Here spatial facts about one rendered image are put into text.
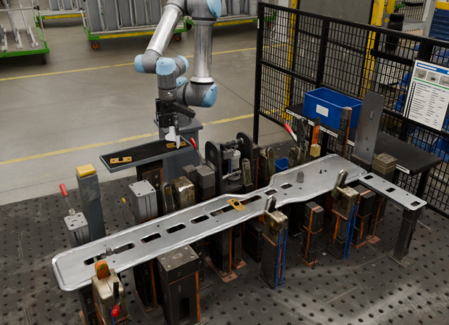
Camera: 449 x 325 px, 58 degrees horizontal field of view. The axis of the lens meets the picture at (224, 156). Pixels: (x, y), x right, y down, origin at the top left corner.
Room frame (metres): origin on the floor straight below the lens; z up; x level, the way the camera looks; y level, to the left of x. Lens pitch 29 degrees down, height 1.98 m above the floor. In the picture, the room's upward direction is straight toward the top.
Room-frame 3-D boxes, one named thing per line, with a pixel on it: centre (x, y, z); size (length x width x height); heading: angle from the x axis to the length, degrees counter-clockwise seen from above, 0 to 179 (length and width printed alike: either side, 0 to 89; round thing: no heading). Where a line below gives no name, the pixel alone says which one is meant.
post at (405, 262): (1.37, -0.78, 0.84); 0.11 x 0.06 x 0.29; 32
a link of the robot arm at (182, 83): (1.95, 0.24, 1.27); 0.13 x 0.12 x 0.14; 72
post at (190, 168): (1.48, 0.15, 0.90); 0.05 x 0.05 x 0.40; 32
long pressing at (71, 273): (1.34, -0.04, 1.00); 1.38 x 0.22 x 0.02; 122
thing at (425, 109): (1.82, -0.96, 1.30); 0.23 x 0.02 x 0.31; 32
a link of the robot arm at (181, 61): (1.67, 0.22, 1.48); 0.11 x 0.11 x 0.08; 72
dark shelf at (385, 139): (2.01, -0.70, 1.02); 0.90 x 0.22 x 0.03; 32
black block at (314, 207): (1.36, -0.37, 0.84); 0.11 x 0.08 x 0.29; 32
